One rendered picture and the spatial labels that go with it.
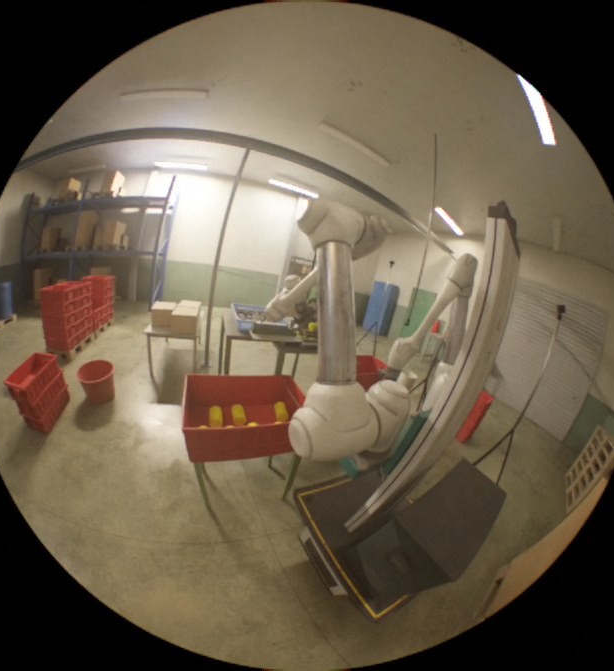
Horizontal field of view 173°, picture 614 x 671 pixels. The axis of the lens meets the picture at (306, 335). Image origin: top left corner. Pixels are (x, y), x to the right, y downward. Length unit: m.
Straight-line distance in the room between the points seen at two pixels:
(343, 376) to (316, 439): 0.16
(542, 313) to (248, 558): 6.50
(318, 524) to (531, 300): 6.10
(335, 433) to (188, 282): 6.31
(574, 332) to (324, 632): 6.34
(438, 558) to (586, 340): 5.98
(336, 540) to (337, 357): 0.98
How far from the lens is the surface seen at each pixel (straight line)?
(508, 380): 6.16
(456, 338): 1.18
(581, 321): 6.35
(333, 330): 0.49
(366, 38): 2.98
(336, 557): 1.18
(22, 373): 2.62
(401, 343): 1.06
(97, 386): 2.30
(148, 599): 1.52
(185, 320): 2.41
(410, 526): 0.75
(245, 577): 1.42
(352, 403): 0.48
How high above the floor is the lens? 1.41
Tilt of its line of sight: 16 degrees down
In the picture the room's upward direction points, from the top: 13 degrees clockwise
